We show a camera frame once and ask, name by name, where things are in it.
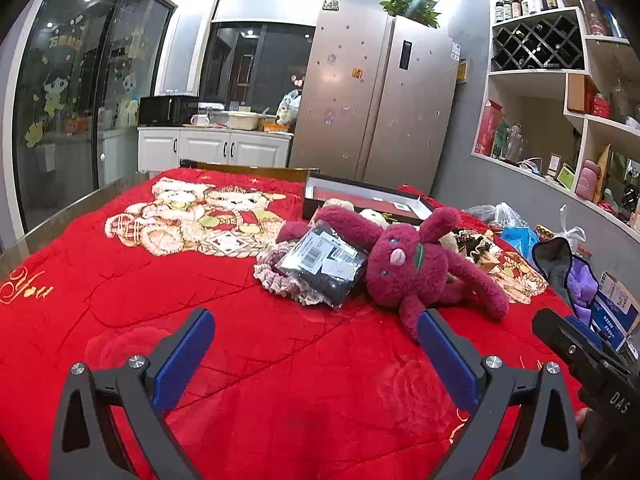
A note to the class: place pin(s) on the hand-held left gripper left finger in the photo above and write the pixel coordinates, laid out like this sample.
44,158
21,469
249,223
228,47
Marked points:
185,355

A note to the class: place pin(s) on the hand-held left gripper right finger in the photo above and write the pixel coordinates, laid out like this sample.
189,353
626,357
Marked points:
445,360

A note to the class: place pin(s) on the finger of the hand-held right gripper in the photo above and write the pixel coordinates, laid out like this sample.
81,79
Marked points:
585,327
550,330

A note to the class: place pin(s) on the maroon plush bunny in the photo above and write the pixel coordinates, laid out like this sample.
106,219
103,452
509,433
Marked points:
410,270

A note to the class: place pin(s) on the black plastic package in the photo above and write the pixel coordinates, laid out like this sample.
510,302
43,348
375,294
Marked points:
325,265

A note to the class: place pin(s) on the black box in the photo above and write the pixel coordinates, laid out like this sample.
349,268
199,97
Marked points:
311,209

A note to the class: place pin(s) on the glass desktop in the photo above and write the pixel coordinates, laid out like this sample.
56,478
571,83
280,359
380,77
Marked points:
75,210

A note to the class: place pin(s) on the person's right hand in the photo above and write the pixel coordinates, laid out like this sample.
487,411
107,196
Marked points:
584,422

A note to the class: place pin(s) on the blue white carton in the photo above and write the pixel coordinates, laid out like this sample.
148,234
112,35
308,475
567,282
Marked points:
617,310

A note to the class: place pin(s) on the purple cloth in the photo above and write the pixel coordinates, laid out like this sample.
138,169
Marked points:
584,285

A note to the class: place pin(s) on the red printed blanket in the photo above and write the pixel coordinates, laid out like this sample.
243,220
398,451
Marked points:
250,360

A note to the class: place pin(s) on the dark grey cloth bag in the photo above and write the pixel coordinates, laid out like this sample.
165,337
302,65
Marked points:
555,265

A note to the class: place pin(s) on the blue plastic bag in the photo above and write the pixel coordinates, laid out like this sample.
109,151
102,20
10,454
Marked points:
520,242

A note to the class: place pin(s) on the white plastic bag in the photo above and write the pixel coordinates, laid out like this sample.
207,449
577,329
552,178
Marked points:
570,232

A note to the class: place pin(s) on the yellow black patterned roll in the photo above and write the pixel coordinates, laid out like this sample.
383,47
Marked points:
545,232

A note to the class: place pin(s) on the clear plastic bag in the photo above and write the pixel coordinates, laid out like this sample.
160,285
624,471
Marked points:
500,215

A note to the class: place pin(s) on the pink container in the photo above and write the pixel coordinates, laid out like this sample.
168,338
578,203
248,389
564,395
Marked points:
587,180

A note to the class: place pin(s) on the green card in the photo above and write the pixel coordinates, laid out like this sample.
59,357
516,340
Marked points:
566,177

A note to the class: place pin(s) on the white cabinet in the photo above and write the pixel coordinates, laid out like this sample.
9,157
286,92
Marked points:
210,150

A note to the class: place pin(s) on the red box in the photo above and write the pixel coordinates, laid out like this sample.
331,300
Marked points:
487,130

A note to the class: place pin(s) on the brown box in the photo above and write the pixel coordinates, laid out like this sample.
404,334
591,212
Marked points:
580,94

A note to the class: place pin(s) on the white cup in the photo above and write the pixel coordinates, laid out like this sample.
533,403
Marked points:
199,120

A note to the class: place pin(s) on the cream basin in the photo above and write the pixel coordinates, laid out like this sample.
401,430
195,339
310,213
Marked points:
242,121

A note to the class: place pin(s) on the black microwave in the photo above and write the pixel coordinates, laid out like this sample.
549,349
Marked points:
167,111

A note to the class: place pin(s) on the silver refrigerator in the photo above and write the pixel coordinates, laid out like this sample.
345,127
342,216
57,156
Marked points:
375,110

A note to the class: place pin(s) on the printed plastic bag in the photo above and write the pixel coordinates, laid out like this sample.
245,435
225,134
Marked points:
289,109

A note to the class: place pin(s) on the black wine rack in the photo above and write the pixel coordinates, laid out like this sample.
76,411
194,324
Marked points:
537,45

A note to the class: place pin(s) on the glass sliding door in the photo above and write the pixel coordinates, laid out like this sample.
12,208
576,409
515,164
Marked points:
75,85

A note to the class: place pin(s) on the dark window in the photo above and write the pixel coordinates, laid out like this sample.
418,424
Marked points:
260,60

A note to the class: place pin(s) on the green potted plant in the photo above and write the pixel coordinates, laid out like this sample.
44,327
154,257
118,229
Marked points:
410,7

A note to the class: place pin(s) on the white wall shelf unit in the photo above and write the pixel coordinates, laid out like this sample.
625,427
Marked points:
575,125

